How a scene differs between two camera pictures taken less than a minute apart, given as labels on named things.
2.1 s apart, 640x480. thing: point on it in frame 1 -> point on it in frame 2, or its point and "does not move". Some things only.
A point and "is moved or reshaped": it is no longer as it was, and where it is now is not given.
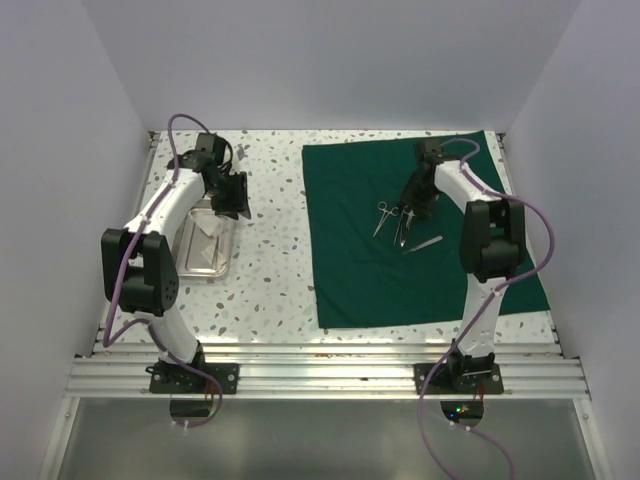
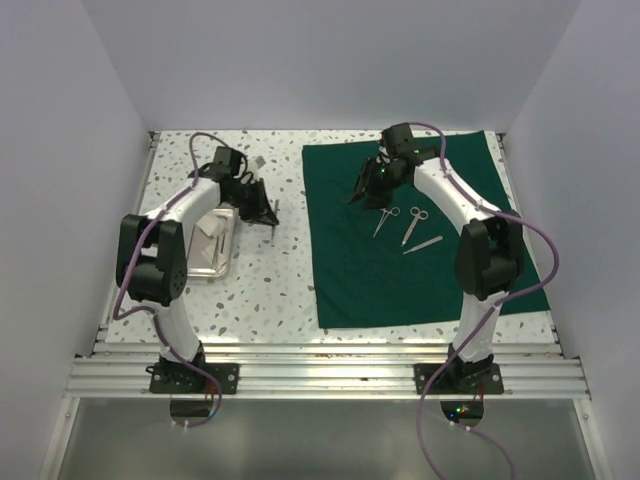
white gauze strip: x=208 y=253 does not move
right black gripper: x=423 y=209 -> x=377 y=199
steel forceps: x=383 y=206 does not move
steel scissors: x=405 y=220 is moved or reshaped
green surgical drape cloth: x=376 y=266 does not move
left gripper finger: x=238 y=196 -> x=265 y=208
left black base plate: x=175 y=379 does not move
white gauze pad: x=208 y=223 does not move
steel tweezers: x=426 y=243 does not move
